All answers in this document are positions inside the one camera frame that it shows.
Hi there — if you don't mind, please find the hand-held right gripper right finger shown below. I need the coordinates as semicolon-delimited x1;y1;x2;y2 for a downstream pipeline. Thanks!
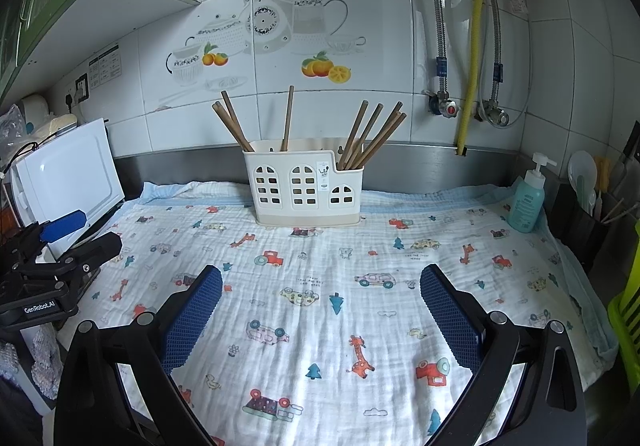
419;263;588;446

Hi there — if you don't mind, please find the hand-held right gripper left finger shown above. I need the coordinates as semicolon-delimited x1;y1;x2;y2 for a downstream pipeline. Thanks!
52;263;224;446

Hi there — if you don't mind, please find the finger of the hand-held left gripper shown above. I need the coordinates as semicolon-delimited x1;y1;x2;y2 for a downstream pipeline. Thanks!
49;232;123;283
10;208;88;267

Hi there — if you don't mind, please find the cream plastic utensil holder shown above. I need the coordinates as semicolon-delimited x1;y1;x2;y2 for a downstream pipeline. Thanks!
242;138;362;228

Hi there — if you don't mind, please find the set of wooden chopsticks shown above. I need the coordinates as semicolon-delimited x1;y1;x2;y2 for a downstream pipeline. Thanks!
211;85;408;172

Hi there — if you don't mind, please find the cream appliance lid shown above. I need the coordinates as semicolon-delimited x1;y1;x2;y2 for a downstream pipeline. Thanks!
30;113;78;137

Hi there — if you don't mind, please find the clear plastic bag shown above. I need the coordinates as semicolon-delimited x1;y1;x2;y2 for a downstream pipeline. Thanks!
0;103;26;152

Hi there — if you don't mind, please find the white plastic container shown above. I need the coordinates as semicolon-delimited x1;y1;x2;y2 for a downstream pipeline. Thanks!
19;95;51;127

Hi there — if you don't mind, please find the teal pump soap bottle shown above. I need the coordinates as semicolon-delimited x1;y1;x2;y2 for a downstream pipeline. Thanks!
507;152;558;234

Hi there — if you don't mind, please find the white cartoon printed cloth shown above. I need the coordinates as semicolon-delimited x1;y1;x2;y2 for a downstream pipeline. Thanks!
55;181;618;446

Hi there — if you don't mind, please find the black utensil container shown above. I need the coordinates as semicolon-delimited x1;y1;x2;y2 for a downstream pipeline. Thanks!
557;181;640;277

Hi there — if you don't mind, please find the white instruction sticker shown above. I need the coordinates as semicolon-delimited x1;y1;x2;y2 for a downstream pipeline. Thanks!
89;42;123;89

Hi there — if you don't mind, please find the green plastic rack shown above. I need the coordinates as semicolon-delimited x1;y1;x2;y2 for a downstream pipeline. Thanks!
607;221;640;362

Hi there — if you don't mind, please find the white plastic ladle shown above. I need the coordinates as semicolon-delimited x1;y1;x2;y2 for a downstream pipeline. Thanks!
567;150;600;219

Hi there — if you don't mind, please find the plain metal valve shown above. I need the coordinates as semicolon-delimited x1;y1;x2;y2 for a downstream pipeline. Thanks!
475;98;511;128

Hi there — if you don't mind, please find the metal valve with red knob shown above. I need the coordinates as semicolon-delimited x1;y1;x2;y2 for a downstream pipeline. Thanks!
422;88;461;119

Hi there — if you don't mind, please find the pale yellow utensil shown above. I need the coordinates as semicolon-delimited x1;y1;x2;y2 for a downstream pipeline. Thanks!
595;156;613;197

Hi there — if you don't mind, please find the black handled knife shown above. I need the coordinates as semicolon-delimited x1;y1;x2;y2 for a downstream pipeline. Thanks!
612;121;640;192

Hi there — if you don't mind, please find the yellow gas hose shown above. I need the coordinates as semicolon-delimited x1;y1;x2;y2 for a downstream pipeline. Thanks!
456;0;488;157

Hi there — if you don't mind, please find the braided metal hose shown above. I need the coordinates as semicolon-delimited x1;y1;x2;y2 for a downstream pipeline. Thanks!
407;0;448;99
487;0;516;102

